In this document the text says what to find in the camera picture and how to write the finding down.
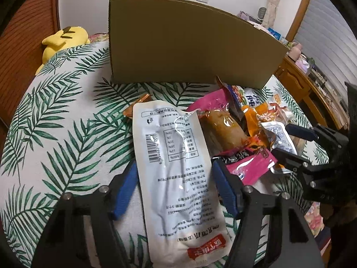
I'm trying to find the sesame candy clear tray packet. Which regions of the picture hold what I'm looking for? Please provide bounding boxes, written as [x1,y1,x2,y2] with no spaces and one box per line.
[290,135,307,156]

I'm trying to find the brown meat snack pink packet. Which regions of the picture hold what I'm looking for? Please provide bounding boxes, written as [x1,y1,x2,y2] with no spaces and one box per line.
[186,89,277,185]

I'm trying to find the long white snack packet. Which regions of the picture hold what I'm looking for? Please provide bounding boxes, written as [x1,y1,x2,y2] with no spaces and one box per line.
[133,100,232,267]

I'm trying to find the silver blue snack packet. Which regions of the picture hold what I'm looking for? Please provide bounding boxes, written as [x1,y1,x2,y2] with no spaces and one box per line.
[260,121,297,155]

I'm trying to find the orange chicken feet packet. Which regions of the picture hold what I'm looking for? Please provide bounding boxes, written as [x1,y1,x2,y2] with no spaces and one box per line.
[241,102,277,148]

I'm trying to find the white chicken feet packet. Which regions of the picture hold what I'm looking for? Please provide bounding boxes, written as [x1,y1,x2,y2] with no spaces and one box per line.
[266,92,295,125]

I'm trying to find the wooden sideboard cabinet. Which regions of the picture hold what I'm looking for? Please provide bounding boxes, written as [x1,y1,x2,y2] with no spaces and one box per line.
[274,56,349,131]

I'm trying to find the pink tissue box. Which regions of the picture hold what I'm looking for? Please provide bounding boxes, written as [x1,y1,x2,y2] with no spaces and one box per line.
[295,57,311,74]

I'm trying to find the red blue nut packet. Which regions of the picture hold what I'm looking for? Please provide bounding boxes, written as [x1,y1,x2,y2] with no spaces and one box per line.
[215,76,268,122]

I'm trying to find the grey window blind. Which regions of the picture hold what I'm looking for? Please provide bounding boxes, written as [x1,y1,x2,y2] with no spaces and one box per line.
[295,0,356,103]

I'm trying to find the blue tissue pack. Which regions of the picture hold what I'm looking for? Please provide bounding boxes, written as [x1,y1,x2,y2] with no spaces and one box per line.
[268,27,281,40]

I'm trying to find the palm leaf patterned cloth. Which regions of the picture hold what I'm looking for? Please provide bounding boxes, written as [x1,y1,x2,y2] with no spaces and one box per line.
[1,41,312,267]

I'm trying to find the small white fan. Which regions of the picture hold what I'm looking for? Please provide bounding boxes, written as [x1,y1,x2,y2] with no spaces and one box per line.
[257,7,267,23]

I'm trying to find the folded floral cloth stack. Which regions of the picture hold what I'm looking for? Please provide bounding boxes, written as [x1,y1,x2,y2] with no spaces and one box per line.
[237,11,262,28]

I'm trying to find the small brown candy wrapper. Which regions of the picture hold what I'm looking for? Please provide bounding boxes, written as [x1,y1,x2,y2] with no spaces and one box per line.
[122,93,153,119]

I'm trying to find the brown cardboard box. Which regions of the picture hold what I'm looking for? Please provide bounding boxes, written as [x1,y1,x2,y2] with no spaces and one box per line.
[108,0,287,88]

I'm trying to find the yellow plush toy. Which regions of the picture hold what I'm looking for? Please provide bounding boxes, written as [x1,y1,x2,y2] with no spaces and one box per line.
[35,26,90,75]

